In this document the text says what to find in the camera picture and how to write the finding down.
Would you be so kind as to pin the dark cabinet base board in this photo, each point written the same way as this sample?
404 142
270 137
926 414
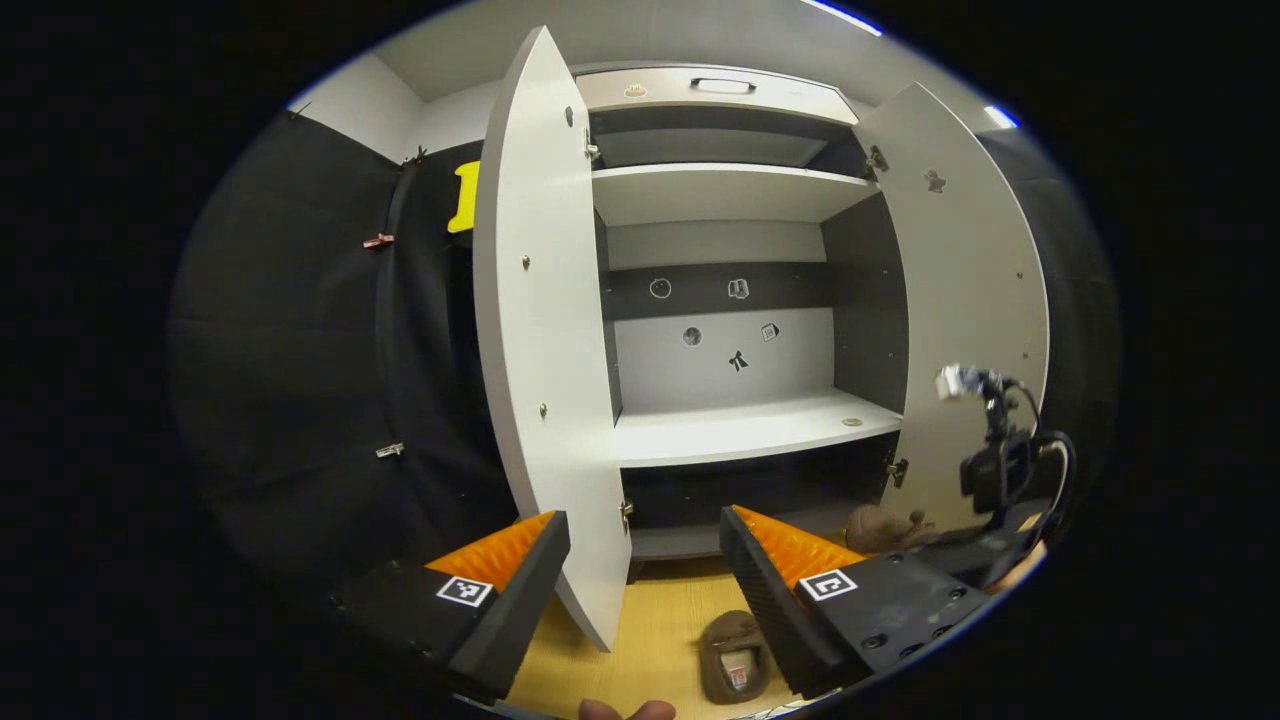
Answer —
680 540

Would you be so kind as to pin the white shoe cabinet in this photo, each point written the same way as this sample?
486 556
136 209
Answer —
720 240

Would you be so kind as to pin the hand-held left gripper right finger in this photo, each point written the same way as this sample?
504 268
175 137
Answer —
760 600

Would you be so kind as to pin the white cabinet door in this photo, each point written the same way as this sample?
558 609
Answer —
540 330
970 300

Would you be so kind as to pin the small ceiling light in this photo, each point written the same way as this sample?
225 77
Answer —
1001 116

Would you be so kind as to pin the white cabinet shelf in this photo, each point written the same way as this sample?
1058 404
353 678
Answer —
740 430
720 190

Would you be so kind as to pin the silver cloth clip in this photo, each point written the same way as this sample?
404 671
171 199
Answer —
390 450

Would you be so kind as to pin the long ceiling light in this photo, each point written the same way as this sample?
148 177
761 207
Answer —
840 15

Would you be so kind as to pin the brown fuzzy shoe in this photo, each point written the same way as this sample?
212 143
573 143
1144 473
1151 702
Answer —
880 528
735 655

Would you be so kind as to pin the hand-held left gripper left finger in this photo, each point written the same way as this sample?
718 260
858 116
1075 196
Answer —
520 610

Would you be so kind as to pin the white cabinet drawer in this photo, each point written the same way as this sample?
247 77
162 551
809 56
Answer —
660 95

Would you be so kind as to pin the copper cloth clip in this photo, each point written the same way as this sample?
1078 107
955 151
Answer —
378 240

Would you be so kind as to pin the black cloth clip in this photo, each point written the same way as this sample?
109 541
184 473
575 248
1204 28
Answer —
415 155

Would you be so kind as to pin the metal door hinge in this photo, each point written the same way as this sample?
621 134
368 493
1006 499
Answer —
877 158
625 512
592 150
897 470

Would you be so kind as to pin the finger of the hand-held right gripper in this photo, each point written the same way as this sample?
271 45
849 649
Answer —
985 555

